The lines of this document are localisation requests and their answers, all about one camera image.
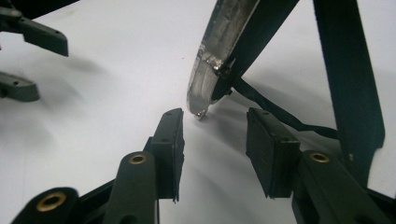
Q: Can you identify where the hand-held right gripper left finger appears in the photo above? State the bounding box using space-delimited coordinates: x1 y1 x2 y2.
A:
102 107 186 224

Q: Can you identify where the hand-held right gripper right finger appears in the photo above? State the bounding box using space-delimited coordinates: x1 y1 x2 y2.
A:
246 106 393 224

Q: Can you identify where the oval silver frame black back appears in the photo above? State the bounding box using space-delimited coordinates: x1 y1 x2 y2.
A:
186 0 387 188

